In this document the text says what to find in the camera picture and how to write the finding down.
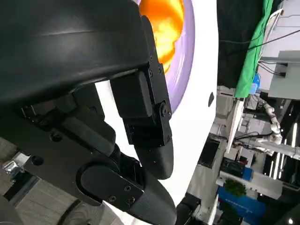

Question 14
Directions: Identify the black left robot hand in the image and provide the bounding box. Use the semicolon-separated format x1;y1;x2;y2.
0;0;177;225

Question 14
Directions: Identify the green cloth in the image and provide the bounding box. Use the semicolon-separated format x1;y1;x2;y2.
234;0;275;98

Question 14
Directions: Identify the silver foil bag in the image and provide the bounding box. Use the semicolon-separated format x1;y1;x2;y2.
2;152;29;179

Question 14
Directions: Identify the grey machine box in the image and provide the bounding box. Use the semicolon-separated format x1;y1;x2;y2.
268;50;300;99

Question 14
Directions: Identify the lilac plate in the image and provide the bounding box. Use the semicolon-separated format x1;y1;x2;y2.
164;0;195;114

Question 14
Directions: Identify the green plant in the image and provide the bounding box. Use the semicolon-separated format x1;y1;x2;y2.
224;179;247;196

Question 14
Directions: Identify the small blue box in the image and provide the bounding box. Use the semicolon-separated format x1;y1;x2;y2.
252;72;261;94

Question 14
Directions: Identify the black flat panel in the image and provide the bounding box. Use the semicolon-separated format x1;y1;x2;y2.
198;138;220;168

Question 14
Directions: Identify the black cloth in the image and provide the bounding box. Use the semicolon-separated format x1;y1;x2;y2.
217;0;265;89

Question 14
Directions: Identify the black cable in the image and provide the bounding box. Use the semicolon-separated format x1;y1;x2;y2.
219;30;300;50

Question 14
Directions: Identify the orange toy bread roll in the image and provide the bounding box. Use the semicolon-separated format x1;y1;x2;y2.
138;0;186;75

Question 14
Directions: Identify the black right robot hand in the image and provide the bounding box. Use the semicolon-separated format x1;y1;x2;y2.
175;194;202;225

